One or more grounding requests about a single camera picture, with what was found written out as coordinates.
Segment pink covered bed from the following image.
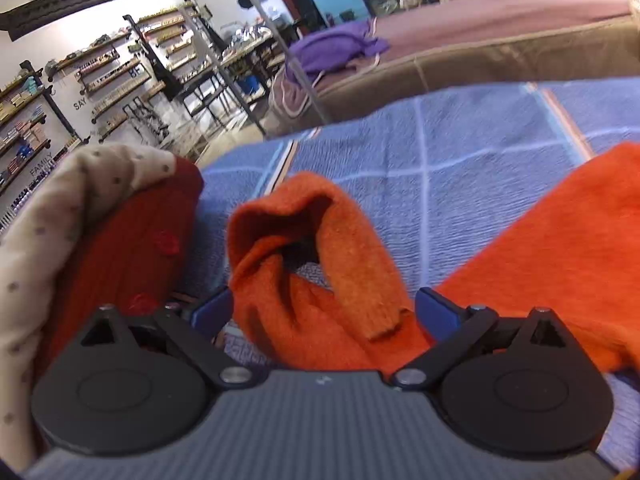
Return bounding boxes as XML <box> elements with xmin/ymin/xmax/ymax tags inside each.
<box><xmin>269</xmin><ymin>0</ymin><xmax>640</xmax><ymax>126</ymax></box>

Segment blue plaid bed sheet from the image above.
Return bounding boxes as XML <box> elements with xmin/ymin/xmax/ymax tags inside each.
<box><xmin>181</xmin><ymin>78</ymin><xmax>639</xmax><ymax>470</ymax></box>

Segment cream dotted fabric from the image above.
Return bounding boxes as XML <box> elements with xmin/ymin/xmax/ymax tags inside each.
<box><xmin>1</xmin><ymin>143</ymin><xmax>177</xmax><ymax>472</ymax></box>

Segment black metal table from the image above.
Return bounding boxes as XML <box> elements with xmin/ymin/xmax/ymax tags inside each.
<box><xmin>179</xmin><ymin>34</ymin><xmax>285</xmax><ymax>128</ymax></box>

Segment red garment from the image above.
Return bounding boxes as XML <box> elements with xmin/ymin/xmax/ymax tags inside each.
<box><xmin>34</xmin><ymin>158</ymin><xmax>204</xmax><ymax>377</ymax></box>

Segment wall display shelves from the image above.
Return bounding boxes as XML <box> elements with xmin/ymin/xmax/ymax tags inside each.
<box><xmin>1</xmin><ymin>0</ymin><xmax>214</xmax><ymax>229</ymax></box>

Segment orange knit sweater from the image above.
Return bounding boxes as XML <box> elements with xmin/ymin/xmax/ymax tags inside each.
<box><xmin>227</xmin><ymin>143</ymin><xmax>639</xmax><ymax>374</ymax></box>

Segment black wall shelf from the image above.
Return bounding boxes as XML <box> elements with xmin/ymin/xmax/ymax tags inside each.
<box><xmin>1</xmin><ymin>0</ymin><xmax>112</xmax><ymax>41</ymax></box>

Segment purple blanket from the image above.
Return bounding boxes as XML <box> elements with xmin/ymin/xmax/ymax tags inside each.
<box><xmin>290</xmin><ymin>21</ymin><xmax>390</xmax><ymax>80</ymax></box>

